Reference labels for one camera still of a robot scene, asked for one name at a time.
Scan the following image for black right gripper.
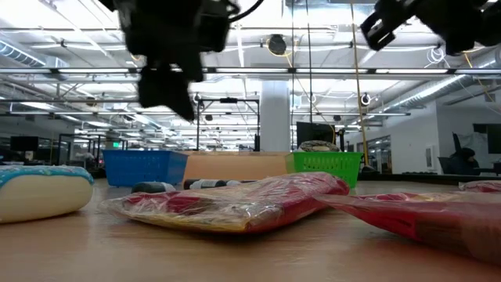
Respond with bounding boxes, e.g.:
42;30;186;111
359;0;487;56

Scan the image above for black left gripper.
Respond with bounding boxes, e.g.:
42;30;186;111
97;0;240;121

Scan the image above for red plastic-wrapped packet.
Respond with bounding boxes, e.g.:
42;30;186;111
99;172;351;235
312;190;501;268
458;179;501;194

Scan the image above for blue plastic basket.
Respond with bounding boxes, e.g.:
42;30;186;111
103;149;189;188

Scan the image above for white building column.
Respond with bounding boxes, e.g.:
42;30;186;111
260;80;292;153

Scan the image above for black monitor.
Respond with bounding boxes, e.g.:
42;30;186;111
296;121;338;150

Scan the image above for green plastic basket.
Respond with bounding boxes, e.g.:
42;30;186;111
285;151;364;189

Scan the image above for person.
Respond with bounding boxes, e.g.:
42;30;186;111
447;146;481;175

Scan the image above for yellow hanging cable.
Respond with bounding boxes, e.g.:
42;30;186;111
349;0;371;170

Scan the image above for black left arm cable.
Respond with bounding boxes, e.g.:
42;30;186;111
228;0;265;24

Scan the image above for black aluminium table frame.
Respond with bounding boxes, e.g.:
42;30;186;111
356;171;501;186

